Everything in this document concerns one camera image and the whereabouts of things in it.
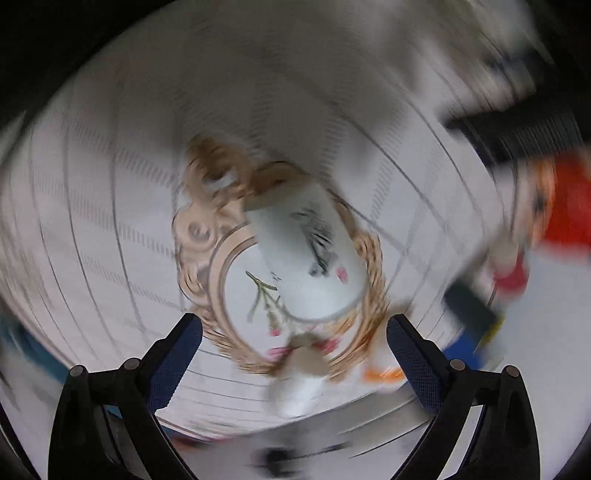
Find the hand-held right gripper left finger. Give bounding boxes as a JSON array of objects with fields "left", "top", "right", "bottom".
[{"left": 48, "top": 312, "right": 204, "bottom": 480}]

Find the small white plush toy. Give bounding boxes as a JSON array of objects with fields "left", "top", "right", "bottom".
[{"left": 267, "top": 333, "right": 340, "bottom": 419}]

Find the white printed cup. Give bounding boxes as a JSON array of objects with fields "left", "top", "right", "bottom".
[{"left": 243, "top": 179, "right": 368, "bottom": 324}]

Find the gold-rimmed floral tray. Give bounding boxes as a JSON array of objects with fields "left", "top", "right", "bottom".
[{"left": 172, "top": 135, "right": 387, "bottom": 382}]

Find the black and blue tool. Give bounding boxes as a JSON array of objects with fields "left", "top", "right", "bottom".
[{"left": 441, "top": 281, "right": 506, "bottom": 365}]

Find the orange flat object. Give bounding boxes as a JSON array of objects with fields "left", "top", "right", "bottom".
[{"left": 362, "top": 366, "right": 407, "bottom": 384}]

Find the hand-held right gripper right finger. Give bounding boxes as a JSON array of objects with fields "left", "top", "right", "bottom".
[{"left": 386, "top": 314, "right": 541, "bottom": 480}]

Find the black ribbed object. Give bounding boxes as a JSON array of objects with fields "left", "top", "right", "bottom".
[{"left": 443, "top": 95, "right": 585, "bottom": 168}]

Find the red and orange toy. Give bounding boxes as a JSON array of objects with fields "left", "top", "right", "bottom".
[{"left": 492, "top": 152, "right": 591, "bottom": 301}]

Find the white checked tablecloth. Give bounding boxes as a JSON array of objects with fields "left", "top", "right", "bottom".
[{"left": 0, "top": 18, "right": 532, "bottom": 439}]

